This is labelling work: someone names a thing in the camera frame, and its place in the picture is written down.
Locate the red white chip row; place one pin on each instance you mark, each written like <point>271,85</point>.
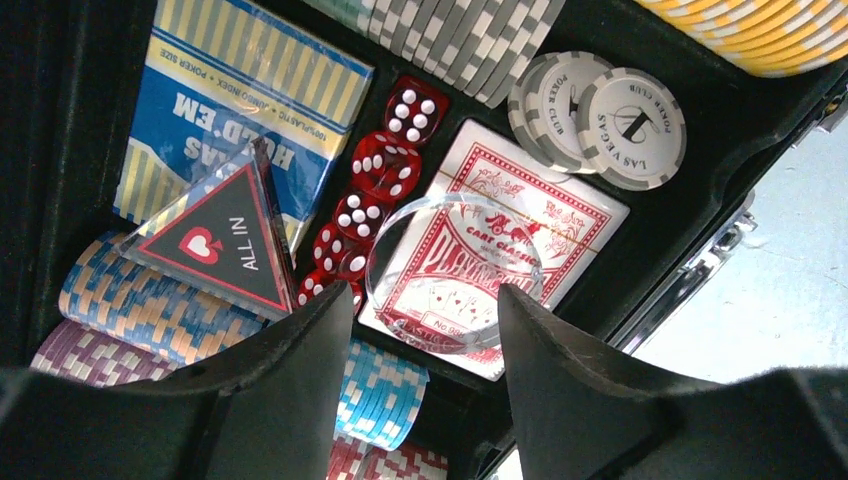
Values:
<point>79,352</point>

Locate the yellow poker chip stack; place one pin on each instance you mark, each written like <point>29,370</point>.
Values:
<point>769,39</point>

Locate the green poker chip stack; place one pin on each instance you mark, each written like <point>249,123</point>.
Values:
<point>355,14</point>

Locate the red dice in case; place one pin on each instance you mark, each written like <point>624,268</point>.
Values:
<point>385,168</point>

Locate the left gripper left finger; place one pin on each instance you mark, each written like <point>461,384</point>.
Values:
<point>264,408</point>

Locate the grey white chip stack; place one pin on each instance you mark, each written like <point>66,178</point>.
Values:
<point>480,48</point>

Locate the blue patterned card deck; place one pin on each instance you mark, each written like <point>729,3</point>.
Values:
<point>218,75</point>

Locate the white red chip stack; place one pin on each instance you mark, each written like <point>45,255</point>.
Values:
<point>576,113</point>

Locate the black all-in triangle marker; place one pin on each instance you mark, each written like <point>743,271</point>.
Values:
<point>225,236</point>

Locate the red playing card deck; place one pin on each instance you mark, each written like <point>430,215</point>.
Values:
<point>575,219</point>

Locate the light blue chip stack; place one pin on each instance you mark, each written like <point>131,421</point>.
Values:
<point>381,396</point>

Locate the clear round dealer button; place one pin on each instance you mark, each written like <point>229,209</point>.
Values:
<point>436,267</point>

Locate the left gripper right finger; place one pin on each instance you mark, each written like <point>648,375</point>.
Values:
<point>585,410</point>

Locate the black poker set case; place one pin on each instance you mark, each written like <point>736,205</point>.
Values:
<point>70,76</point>

